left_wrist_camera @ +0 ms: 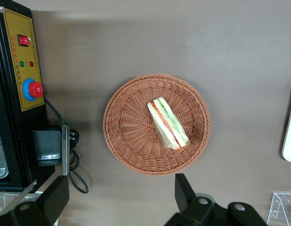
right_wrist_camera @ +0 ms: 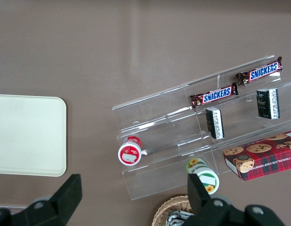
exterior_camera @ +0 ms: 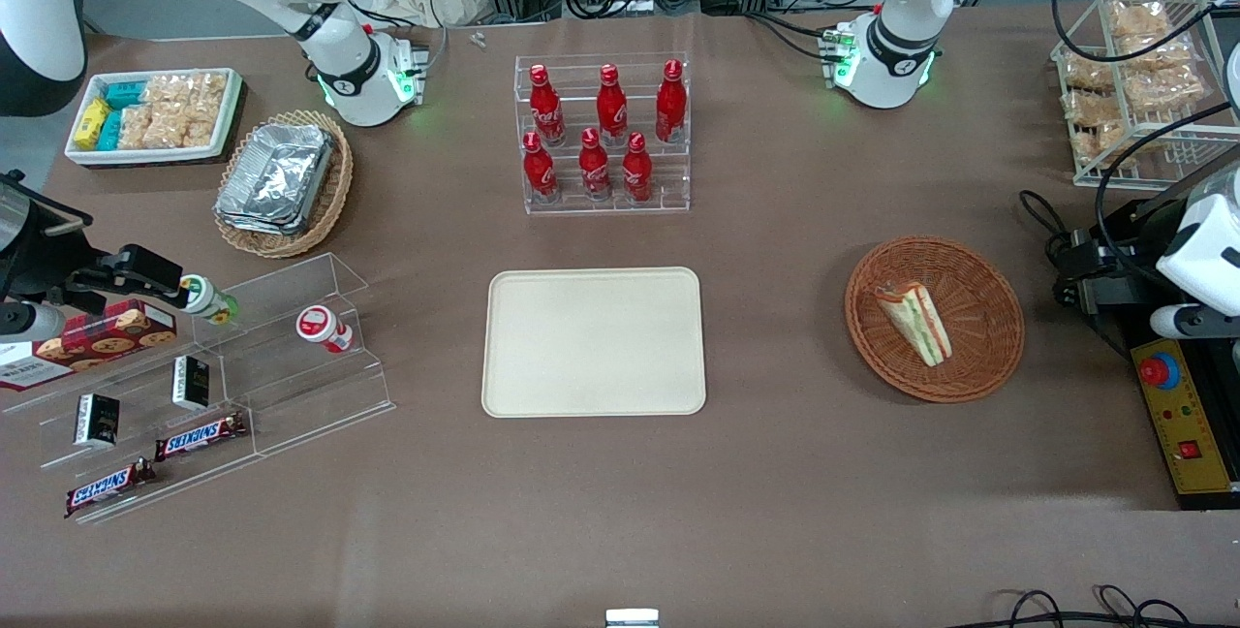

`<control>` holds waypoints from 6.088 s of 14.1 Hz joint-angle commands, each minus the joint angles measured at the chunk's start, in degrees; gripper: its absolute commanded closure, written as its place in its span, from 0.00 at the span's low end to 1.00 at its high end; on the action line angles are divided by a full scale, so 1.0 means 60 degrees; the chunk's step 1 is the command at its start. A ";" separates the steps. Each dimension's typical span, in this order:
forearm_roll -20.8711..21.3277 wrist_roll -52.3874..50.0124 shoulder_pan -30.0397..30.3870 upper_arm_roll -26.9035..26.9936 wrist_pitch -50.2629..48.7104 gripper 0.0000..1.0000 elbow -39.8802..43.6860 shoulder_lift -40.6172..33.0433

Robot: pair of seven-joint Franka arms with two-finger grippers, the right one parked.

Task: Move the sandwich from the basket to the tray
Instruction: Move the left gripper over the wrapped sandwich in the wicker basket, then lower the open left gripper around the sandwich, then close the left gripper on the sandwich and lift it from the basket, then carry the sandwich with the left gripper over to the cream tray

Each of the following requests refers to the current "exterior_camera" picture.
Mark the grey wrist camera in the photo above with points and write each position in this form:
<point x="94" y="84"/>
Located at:
<point x="1187" y="321"/>
<point x="29" y="320"/>

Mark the red cola bottle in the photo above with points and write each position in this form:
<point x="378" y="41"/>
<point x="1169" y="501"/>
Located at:
<point x="610" y="109"/>
<point x="594" y="168"/>
<point x="636" y="172"/>
<point x="539" y="172"/>
<point x="670" y="105"/>
<point x="545" y="109"/>

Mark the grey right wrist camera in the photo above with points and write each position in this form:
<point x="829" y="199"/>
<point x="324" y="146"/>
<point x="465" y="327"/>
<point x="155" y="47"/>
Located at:
<point x="29" y="320"/>

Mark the green sunflower yogurt cup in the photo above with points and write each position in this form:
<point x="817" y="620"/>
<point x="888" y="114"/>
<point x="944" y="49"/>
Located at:
<point x="205" y="298"/>

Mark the red emergency stop button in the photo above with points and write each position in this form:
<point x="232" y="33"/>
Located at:
<point x="1160" y="371"/>

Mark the brown round wicker basket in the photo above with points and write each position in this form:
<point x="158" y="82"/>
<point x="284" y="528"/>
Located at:
<point x="983" y="337"/>

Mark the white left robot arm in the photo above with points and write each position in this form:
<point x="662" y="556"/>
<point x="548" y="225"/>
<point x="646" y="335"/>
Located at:
<point x="896" y="56"/>

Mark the white metal bracket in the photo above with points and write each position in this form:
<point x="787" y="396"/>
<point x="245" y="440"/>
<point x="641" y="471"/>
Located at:
<point x="632" y="618"/>

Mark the yellow emergency stop box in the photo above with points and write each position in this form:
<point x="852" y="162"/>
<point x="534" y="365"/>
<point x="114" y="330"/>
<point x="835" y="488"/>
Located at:
<point x="1187" y="424"/>

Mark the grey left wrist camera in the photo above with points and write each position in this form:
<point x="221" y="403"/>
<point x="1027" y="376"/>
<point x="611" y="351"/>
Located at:
<point x="1187" y="321"/>

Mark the aluminium foil container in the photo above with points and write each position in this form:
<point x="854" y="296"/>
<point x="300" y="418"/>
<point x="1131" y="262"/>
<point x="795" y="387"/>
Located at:
<point x="276" y="177"/>

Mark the teal snack packet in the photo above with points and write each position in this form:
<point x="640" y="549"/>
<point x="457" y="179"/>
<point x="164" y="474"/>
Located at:
<point x="126" y="93"/>
<point x="110" y="131"/>

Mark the red yogurt cup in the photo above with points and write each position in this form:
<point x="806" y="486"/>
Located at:
<point x="322" y="326"/>

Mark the wrapped triangle sandwich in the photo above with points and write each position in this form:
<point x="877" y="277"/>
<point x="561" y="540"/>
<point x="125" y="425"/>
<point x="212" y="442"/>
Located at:
<point x="915" y="321"/>

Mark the clear acrylic bottle rack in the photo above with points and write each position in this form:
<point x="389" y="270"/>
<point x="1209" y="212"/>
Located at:
<point x="668" y="182"/>

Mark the clear rice cracker packet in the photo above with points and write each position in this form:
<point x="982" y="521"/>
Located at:
<point x="184" y="129"/>
<point x="209" y="87"/>
<point x="167" y="89"/>
<point x="136" y="127"/>

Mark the small black box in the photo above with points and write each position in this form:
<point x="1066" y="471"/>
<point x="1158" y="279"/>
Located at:
<point x="97" y="420"/>
<point x="191" y="383"/>

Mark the yellow snack packet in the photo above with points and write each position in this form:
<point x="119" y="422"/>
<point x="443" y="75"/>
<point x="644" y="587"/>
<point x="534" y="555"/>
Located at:
<point x="91" y="124"/>

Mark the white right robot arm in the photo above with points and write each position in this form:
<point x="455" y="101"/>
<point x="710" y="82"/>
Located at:
<point x="354" y="76"/>

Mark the white rectangular snack tray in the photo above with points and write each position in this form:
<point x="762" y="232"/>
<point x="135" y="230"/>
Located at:
<point x="155" y="159"/>

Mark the clear acrylic stepped shelf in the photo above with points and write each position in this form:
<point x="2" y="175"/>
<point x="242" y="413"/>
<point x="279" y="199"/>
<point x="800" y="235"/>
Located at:
<point x="291" y="386"/>

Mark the beige plastic tray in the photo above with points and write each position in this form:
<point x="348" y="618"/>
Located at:
<point x="593" y="342"/>

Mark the bagged fried snack packet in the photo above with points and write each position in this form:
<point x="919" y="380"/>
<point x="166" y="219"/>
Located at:
<point x="1090" y="124"/>
<point x="1087" y="76"/>
<point x="1138" y="22"/>
<point x="1174" y="85"/>

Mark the red tartan cookie box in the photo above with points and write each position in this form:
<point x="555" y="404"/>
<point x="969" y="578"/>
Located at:
<point x="97" y="342"/>

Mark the Snickers chocolate bar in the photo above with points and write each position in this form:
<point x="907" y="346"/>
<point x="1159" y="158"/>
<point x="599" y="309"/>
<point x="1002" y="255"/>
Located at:
<point x="199" y="436"/>
<point x="108" y="487"/>

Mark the light oval wicker basket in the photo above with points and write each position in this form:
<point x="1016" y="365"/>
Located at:
<point x="339" y="172"/>

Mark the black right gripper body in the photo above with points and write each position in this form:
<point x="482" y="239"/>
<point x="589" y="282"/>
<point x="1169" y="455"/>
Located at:
<point x="41" y="247"/>

